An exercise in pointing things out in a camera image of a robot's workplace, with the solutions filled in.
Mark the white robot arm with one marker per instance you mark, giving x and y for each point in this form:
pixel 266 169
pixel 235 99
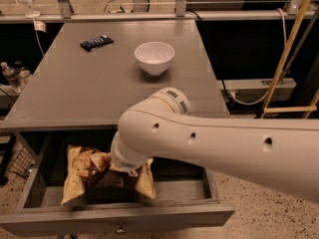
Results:
pixel 281 154

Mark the white ceramic bowl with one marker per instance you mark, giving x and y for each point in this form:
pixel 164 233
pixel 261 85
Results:
pixel 154 58

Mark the open grey top drawer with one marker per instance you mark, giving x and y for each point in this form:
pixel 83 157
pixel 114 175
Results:
pixel 186 194

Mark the grey wooden cabinet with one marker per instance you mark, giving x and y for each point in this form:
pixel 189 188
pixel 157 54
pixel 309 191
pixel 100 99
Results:
pixel 76 89

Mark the clear plastic water bottle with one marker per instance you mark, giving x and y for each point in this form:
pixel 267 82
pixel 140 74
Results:
pixel 12 76

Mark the grey metal railing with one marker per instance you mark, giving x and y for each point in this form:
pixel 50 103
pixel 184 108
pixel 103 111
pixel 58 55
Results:
pixel 115 17

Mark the dark blue snack bar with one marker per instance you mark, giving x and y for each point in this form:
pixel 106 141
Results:
pixel 96 42

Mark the brown chip bag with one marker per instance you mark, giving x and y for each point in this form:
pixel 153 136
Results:
pixel 90 170

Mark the yellow wooden ladder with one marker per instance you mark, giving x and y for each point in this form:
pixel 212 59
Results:
pixel 297 23

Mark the black wire basket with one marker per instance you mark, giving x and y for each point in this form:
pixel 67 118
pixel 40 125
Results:
pixel 23 163

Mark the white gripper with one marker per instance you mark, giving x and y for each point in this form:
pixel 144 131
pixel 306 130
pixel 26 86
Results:
pixel 129 163

